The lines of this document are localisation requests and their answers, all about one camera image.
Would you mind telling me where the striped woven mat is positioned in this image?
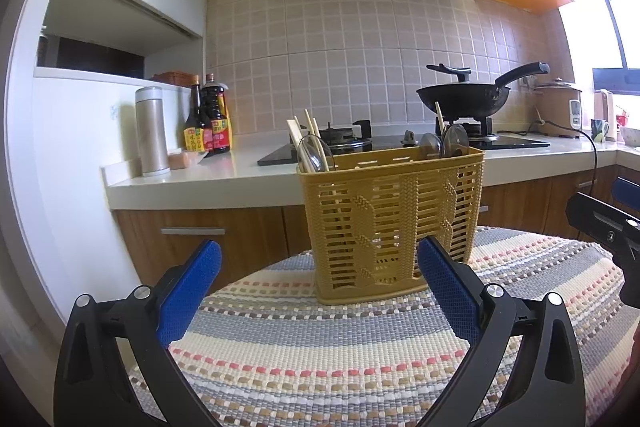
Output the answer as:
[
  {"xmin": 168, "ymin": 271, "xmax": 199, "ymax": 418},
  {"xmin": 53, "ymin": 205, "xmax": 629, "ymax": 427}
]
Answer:
[{"xmin": 127, "ymin": 224, "xmax": 640, "ymax": 427}]

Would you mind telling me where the wok lid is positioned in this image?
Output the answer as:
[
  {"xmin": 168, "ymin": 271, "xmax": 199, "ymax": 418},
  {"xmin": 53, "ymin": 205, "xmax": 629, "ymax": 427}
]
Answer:
[{"xmin": 426, "ymin": 63, "xmax": 472, "ymax": 84}]

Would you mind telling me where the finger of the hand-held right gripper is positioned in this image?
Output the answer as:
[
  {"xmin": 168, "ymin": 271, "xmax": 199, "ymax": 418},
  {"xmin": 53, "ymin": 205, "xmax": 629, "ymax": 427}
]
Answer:
[
  {"xmin": 566, "ymin": 192, "xmax": 640, "ymax": 259},
  {"xmin": 612, "ymin": 177, "xmax": 640, "ymax": 219}
]

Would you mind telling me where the large soy sauce bottle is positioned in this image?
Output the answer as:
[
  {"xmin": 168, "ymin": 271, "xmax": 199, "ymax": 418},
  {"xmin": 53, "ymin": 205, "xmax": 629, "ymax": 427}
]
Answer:
[{"xmin": 201, "ymin": 73, "xmax": 232, "ymax": 152}]

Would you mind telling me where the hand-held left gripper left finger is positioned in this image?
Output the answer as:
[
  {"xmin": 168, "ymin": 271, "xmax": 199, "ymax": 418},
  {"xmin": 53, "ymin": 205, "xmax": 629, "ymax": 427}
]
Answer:
[{"xmin": 54, "ymin": 239, "xmax": 223, "ymax": 427}]

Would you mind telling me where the translucent grey spoon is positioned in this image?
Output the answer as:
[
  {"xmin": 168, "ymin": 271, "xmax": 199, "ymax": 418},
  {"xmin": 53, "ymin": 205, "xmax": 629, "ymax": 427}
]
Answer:
[{"xmin": 298, "ymin": 133, "xmax": 335, "ymax": 174}]

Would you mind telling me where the yellow plastic utensil basket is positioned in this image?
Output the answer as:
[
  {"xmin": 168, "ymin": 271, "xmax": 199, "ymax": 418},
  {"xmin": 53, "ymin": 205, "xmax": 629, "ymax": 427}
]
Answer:
[{"xmin": 296, "ymin": 146, "xmax": 486, "ymax": 306}]

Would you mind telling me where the dark translucent spoon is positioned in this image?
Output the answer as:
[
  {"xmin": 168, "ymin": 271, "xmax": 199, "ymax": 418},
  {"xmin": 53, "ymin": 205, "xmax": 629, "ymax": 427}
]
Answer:
[{"xmin": 440, "ymin": 123, "xmax": 470, "ymax": 158}]

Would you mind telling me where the black gas stove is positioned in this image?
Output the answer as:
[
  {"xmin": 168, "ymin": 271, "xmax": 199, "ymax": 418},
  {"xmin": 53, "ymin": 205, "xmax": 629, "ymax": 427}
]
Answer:
[{"xmin": 257, "ymin": 119, "xmax": 551, "ymax": 166}]

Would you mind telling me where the rice cooker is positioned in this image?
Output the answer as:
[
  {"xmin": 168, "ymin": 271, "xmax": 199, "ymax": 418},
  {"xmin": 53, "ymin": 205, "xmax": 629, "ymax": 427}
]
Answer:
[{"xmin": 532, "ymin": 78, "xmax": 583, "ymax": 138}]

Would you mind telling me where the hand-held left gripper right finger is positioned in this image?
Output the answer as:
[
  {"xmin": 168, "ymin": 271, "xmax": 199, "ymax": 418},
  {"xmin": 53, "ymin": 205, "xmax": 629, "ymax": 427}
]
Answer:
[{"xmin": 416, "ymin": 235, "xmax": 587, "ymax": 427}]

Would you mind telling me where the wicker basket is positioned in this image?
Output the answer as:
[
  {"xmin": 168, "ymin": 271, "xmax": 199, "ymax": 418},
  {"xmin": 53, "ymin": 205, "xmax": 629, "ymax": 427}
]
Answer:
[{"xmin": 150, "ymin": 71, "xmax": 207, "ymax": 86}]

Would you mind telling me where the black wok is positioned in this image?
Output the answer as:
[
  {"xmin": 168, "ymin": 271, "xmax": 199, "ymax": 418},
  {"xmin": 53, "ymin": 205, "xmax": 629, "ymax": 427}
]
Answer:
[{"xmin": 416, "ymin": 62, "xmax": 551, "ymax": 120}]

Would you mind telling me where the dark framed window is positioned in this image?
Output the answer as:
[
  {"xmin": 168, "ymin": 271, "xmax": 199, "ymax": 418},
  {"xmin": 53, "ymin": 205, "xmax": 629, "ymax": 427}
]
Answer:
[{"xmin": 547, "ymin": 0, "xmax": 640, "ymax": 96}]

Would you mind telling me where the metal spoon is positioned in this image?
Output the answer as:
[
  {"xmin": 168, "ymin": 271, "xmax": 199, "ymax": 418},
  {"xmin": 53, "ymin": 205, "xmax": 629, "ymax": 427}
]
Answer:
[{"xmin": 419, "ymin": 133, "xmax": 442, "ymax": 160}]

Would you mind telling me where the steel thermos bottle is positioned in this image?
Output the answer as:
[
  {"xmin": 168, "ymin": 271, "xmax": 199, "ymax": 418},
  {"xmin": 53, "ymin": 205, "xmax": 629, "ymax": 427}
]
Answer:
[{"xmin": 135, "ymin": 86, "xmax": 171, "ymax": 178}]

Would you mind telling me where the slim soy sauce bottle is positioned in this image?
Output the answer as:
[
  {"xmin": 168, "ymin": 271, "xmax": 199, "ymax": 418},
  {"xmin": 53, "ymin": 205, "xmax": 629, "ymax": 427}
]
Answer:
[{"xmin": 182, "ymin": 75, "xmax": 213, "ymax": 155}]

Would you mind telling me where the black power cable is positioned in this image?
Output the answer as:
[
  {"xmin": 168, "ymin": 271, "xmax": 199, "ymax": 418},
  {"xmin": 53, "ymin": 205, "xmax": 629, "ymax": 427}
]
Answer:
[{"xmin": 537, "ymin": 118, "xmax": 601, "ymax": 198}]

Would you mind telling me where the white electric kettle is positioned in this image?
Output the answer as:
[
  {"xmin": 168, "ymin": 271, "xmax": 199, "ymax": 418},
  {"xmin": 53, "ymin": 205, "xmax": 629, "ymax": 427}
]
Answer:
[{"xmin": 594, "ymin": 89, "xmax": 617, "ymax": 142}]

